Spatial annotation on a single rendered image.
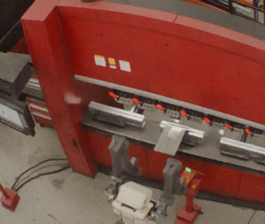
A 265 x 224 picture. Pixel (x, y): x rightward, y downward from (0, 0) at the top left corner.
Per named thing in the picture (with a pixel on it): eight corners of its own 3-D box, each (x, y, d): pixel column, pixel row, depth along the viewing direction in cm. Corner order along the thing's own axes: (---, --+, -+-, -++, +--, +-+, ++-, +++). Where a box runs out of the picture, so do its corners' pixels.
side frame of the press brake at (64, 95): (72, 172, 562) (20, 19, 380) (104, 110, 606) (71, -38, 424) (93, 179, 554) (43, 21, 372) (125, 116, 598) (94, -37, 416)
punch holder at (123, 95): (115, 101, 460) (112, 89, 447) (119, 93, 465) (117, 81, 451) (132, 106, 455) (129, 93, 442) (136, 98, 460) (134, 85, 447)
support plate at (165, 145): (153, 150, 449) (153, 149, 449) (165, 125, 463) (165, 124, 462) (173, 156, 444) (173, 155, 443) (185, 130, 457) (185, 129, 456)
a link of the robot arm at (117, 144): (105, 144, 379) (117, 150, 375) (115, 131, 387) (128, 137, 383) (109, 183, 411) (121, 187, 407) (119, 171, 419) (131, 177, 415)
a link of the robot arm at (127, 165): (111, 138, 385) (124, 144, 380) (115, 132, 387) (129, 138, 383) (119, 169, 419) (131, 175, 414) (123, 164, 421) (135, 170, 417)
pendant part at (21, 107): (0, 121, 456) (-10, 97, 427) (6, 111, 461) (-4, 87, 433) (33, 138, 439) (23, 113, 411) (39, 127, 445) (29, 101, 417)
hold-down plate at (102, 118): (92, 119, 490) (91, 117, 488) (95, 115, 493) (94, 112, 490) (123, 128, 480) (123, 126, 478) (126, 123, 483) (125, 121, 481)
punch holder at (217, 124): (207, 126, 434) (206, 113, 421) (209, 118, 439) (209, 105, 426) (222, 130, 429) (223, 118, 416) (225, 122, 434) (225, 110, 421)
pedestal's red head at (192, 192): (175, 189, 460) (175, 180, 446) (185, 176, 468) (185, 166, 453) (193, 197, 452) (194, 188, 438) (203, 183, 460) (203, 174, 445)
